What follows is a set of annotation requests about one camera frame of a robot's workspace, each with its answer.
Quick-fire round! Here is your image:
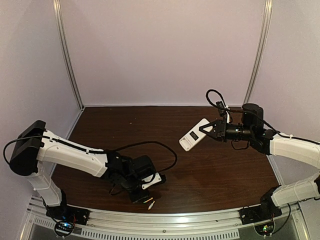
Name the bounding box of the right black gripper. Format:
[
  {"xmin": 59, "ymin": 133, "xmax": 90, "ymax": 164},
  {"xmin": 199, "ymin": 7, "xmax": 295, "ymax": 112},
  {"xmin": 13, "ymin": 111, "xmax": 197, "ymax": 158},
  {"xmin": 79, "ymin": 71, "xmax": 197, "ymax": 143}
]
[{"xmin": 199, "ymin": 119, "xmax": 255, "ymax": 143}]

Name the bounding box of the white red remote control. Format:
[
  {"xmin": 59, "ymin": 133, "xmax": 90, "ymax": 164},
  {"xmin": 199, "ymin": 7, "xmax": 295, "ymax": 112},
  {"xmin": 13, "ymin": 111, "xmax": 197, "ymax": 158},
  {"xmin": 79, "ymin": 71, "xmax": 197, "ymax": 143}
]
[{"xmin": 179, "ymin": 118, "xmax": 210, "ymax": 152}]

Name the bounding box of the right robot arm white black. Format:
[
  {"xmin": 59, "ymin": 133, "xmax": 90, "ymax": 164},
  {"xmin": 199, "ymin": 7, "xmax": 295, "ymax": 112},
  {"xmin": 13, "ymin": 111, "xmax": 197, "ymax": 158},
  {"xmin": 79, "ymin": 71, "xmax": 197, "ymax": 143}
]
[{"xmin": 199, "ymin": 102, "xmax": 320, "ymax": 221}]

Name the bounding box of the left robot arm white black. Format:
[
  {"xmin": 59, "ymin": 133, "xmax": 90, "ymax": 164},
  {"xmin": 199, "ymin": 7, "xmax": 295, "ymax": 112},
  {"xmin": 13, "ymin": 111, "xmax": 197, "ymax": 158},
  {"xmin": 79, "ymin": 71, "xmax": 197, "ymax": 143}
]
[{"xmin": 5, "ymin": 120, "xmax": 162, "ymax": 222}]

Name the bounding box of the left circuit board with LED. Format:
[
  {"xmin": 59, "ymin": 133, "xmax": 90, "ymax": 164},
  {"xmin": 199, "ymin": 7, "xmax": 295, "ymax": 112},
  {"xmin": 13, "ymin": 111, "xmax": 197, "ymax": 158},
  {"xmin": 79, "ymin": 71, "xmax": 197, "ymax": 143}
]
[{"xmin": 53, "ymin": 221, "xmax": 75, "ymax": 238}]

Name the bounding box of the circuit board with led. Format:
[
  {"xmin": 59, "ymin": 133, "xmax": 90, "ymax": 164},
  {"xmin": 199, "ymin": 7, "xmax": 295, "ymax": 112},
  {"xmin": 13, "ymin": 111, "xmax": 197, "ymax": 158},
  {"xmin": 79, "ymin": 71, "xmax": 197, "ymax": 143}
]
[
  {"xmin": 254, "ymin": 220, "xmax": 275, "ymax": 237},
  {"xmin": 53, "ymin": 221, "xmax": 75, "ymax": 238}
]

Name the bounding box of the right circuit board with LED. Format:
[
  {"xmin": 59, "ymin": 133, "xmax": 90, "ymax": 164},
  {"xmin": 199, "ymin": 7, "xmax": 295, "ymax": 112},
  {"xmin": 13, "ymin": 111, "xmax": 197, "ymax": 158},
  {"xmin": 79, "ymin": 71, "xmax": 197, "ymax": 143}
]
[{"xmin": 254, "ymin": 220, "xmax": 275, "ymax": 237}]

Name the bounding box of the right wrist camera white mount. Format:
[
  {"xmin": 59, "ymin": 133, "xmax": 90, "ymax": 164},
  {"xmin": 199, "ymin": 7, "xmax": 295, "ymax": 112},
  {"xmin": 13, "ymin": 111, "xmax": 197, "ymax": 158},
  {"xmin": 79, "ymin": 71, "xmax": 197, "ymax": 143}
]
[{"xmin": 216, "ymin": 101, "xmax": 233, "ymax": 124}]

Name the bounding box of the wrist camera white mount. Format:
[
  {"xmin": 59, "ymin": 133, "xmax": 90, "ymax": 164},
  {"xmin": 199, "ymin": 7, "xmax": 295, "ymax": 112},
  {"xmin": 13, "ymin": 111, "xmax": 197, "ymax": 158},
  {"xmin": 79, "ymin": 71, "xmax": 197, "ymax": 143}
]
[
  {"xmin": 216, "ymin": 101, "xmax": 233, "ymax": 124},
  {"xmin": 141, "ymin": 172, "xmax": 166, "ymax": 190}
]

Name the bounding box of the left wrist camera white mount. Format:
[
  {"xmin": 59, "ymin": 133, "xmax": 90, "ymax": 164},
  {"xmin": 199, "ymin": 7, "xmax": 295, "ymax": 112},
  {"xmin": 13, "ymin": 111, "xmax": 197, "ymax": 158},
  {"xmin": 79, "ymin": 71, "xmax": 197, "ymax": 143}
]
[{"xmin": 141, "ymin": 172, "xmax": 166, "ymax": 190}]

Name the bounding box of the right black camera cable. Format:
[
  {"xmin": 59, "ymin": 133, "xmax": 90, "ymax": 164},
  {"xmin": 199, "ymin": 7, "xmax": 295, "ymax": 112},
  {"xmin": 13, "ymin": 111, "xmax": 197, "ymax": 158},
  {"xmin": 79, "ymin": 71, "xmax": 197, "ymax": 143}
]
[{"xmin": 205, "ymin": 88, "xmax": 320, "ymax": 146}]

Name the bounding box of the black camera cable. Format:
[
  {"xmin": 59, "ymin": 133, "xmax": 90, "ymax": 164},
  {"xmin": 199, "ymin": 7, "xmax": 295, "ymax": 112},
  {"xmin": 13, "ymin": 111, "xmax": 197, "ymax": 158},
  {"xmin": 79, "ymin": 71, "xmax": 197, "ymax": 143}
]
[
  {"xmin": 205, "ymin": 88, "xmax": 320, "ymax": 146},
  {"xmin": 2, "ymin": 133, "xmax": 178, "ymax": 196}
]

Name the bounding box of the left black camera cable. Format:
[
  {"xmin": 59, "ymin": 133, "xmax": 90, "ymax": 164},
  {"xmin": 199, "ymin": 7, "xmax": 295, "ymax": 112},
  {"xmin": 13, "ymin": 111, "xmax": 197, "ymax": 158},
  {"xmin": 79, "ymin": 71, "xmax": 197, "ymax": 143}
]
[{"xmin": 2, "ymin": 133, "xmax": 178, "ymax": 196}]

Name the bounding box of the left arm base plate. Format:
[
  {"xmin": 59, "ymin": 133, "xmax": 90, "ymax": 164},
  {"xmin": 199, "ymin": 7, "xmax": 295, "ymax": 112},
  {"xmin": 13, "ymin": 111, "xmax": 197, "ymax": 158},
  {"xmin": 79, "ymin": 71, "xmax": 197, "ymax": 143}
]
[{"xmin": 46, "ymin": 205, "xmax": 90, "ymax": 226}]

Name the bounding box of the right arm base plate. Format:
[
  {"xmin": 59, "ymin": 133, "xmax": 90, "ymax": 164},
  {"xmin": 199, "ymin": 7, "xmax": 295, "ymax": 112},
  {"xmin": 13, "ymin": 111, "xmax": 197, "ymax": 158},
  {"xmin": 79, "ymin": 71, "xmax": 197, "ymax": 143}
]
[{"xmin": 238, "ymin": 204, "xmax": 282, "ymax": 225}]

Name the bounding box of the right aluminium frame post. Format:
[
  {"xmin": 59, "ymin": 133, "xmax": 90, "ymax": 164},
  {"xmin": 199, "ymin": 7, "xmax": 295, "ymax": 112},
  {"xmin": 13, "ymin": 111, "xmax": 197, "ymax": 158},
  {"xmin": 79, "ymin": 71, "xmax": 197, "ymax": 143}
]
[{"xmin": 243, "ymin": 0, "xmax": 273, "ymax": 104}]

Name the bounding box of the aluminium frame post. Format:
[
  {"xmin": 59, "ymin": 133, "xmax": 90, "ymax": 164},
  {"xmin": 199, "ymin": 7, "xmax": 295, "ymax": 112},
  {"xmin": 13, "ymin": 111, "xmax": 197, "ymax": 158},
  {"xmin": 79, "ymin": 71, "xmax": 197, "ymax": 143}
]
[
  {"xmin": 243, "ymin": 0, "xmax": 273, "ymax": 104},
  {"xmin": 52, "ymin": 0, "xmax": 85, "ymax": 110}
]

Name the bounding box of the left aluminium frame post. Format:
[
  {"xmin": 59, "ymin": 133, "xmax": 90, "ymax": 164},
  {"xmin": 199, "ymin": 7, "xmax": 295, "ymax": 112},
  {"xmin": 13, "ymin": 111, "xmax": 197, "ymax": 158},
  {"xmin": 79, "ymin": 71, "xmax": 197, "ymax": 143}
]
[{"xmin": 52, "ymin": 0, "xmax": 85, "ymax": 110}]

